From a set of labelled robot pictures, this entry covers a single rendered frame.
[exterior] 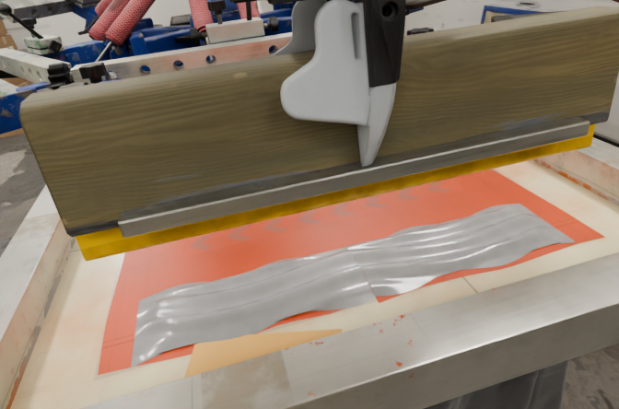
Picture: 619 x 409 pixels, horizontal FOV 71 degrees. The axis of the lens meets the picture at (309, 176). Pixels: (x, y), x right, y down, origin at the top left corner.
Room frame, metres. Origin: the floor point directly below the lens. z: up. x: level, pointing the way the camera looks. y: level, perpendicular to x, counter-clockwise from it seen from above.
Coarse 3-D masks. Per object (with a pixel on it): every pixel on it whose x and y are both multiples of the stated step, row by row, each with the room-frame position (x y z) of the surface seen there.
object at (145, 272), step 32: (320, 224) 0.36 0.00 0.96; (128, 256) 0.35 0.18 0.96; (160, 256) 0.34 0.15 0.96; (192, 256) 0.34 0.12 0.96; (224, 256) 0.33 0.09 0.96; (256, 256) 0.32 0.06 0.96; (288, 256) 0.32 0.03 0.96; (128, 288) 0.30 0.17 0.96; (160, 288) 0.30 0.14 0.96; (128, 320) 0.26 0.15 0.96; (288, 320) 0.24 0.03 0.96; (128, 352) 0.23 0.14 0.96; (192, 352) 0.22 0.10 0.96
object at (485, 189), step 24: (456, 192) 0.40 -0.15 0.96; (480, 192) 0.39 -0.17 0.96; (504, 192) 0.38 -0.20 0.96; (528, 192) 0.38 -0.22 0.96; (360, 216) 0.37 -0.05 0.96; (384, 216) 0.36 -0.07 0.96; (408, 216) 0.36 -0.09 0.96; (432, 216) 0.35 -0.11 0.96; (456, 216) 0.35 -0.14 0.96; (552, 216) 0.33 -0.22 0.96; (360, 240) 0.33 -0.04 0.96; (576, 240) 0.29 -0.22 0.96; (504, 264) 0.27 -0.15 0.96
